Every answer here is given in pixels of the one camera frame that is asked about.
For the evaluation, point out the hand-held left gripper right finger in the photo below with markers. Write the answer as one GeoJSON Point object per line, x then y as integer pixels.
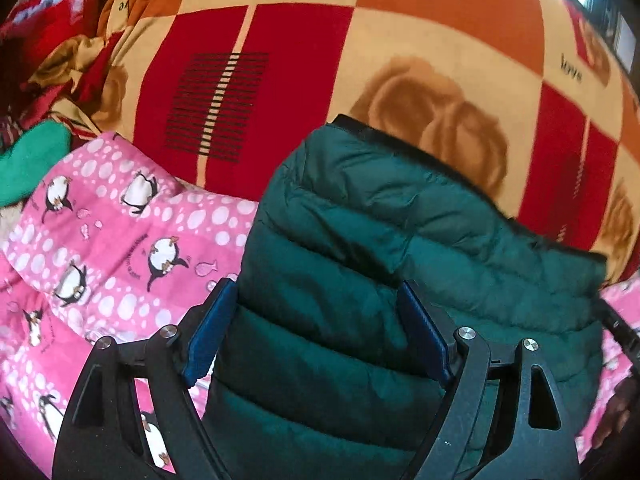
{"type": "Point", "coordinates": [425, 332]}

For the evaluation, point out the red orange rose blanket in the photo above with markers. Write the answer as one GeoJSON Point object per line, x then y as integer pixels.
{"type": "Point", "coordinates": [425, 20]}

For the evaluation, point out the person's right hand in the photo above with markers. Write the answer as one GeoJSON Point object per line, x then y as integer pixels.
{"type": "Point", "coordinates": [612, 417]}

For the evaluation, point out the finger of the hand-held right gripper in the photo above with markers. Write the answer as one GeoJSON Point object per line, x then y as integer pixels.
{"type": "Point", "coordinates": [622, 334]}

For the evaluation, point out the dark green puffer jacket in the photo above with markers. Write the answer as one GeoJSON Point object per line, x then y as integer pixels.
{"type": "Point", "coordinates": [350, 260]}

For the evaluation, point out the red crumpled cloth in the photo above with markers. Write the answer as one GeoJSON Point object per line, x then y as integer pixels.
{"type": "Point", "coordinates": [55, 25]}

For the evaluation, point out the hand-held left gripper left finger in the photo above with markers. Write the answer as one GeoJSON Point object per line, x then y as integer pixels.
{"type": "Point", "coordinates": [210, 332]}

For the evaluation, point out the bright green cloth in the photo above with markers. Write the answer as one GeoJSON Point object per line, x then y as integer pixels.
{"type": "Point", "coordinates": [30, 165]}

